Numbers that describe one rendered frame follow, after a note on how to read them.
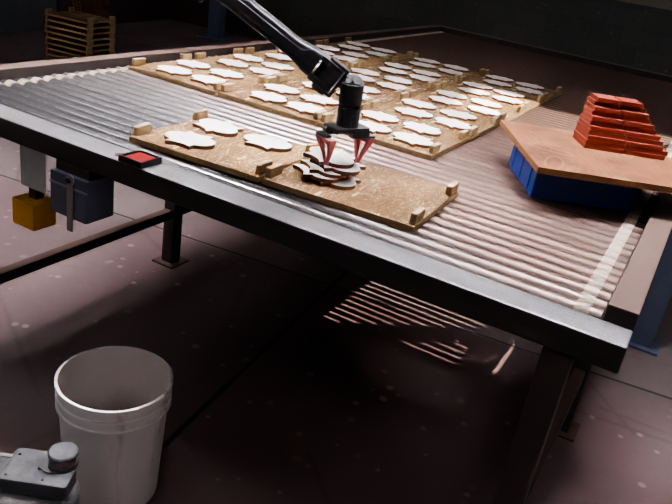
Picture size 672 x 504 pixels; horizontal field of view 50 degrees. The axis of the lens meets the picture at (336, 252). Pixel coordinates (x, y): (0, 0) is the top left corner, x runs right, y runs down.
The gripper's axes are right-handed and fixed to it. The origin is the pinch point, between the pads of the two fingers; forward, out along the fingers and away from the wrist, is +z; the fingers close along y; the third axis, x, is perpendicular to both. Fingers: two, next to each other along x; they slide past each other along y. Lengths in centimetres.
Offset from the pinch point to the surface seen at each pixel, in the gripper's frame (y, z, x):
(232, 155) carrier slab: 18.5, 5.2, -23.9
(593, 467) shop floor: -93, 102, 42
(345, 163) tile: -0.3, 0.4, 1.2
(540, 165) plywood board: -47, -3, 24
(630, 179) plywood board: -67, -3, 38
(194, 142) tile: 25.7, 3.8, -32.3
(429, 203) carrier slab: -15.7, 6.5, 17.8
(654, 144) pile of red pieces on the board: -97, -7, 24
